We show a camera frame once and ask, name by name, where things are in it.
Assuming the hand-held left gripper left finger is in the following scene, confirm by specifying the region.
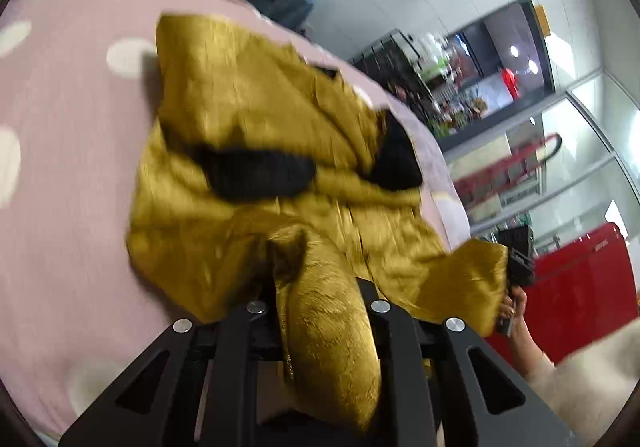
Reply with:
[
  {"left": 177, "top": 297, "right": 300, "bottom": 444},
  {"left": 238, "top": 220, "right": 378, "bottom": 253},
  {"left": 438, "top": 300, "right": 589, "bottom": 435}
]
[{"left": 59, "top": 287, "right": 282, "bottom": 447}]

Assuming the dark glass window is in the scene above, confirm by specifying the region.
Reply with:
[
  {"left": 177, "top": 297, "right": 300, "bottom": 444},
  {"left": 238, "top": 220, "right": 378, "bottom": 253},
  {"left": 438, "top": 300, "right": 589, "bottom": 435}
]
[{"left": 445, "top": 0, "right": 557, "bottom": 150}]

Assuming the black metal rack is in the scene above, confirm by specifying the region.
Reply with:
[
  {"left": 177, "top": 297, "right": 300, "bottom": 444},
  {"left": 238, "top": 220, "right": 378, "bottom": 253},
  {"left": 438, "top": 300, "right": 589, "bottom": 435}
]
[{"left": 350, "top": 28, "right": 451, "bottom": 128}]

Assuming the gold satin jacket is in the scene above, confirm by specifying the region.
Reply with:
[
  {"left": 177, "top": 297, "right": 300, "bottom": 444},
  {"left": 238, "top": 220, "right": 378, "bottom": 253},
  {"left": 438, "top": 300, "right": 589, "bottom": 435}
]
[{"left": 125, "top": 13, "right": 511, "bottom": 433}]

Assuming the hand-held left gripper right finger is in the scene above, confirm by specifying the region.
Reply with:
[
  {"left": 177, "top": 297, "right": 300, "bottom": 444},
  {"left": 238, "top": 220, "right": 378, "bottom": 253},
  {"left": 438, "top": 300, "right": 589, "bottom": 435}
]
[{"left": 356, "top": 277, "right": 583, "bottom": 447}]

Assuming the person's right forearm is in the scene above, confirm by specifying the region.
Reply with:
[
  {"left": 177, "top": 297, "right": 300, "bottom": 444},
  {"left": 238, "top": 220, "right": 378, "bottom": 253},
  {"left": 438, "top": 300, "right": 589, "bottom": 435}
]
[{"left": 512, "top": 322, "right": 640, "bottom": 447}]

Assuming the pink polka-dot bedsheet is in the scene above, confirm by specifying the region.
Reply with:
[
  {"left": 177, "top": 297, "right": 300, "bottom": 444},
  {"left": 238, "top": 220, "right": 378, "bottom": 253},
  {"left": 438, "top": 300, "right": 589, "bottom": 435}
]
[{"left": 0, "top": 0, "right": 471, "bottom": 443}]

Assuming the red cabinet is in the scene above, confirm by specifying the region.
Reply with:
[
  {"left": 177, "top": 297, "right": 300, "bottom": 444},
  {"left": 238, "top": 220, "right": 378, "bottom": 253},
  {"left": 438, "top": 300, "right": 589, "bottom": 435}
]
[{"left": 485, "top": 222, "right": 638, "bottom": 368}]

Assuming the red metal frame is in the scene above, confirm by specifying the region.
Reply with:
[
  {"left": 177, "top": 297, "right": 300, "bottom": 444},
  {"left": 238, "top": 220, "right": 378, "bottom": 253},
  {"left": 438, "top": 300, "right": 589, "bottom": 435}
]
[{"left": 452, "top": 132, "right": 563, "bottom": 213}]

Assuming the person's right hand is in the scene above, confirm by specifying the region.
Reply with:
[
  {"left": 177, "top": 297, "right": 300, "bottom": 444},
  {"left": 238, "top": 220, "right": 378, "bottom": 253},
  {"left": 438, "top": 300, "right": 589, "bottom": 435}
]
[{"left": 497, "top": 284, "right": 545, "bottom": 363}]

